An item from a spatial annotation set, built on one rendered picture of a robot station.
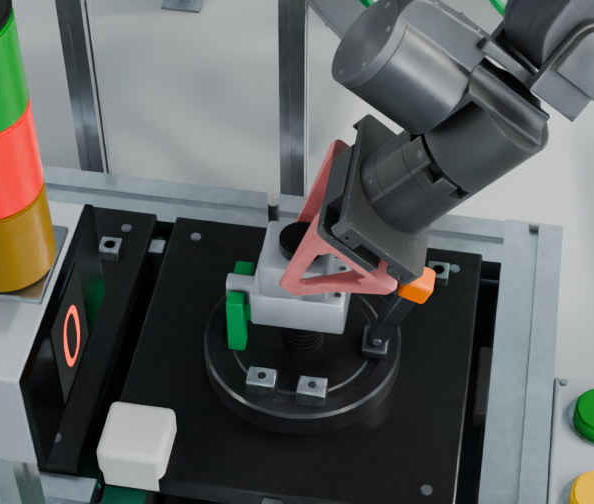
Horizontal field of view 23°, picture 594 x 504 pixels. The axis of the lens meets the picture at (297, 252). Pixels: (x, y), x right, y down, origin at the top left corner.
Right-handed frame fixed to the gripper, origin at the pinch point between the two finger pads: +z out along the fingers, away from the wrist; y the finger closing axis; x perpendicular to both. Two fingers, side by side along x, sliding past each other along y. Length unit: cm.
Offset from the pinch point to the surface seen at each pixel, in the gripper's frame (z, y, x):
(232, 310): 6.0, 1.8, -0.7
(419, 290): -4.6, 0.9, 6.7
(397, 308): -1.9, 0.6, 7.2
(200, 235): 13.9, -10.4, -0.7
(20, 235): -10.4, 21.0, -21.7
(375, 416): 4.1, 4.3, 11.3
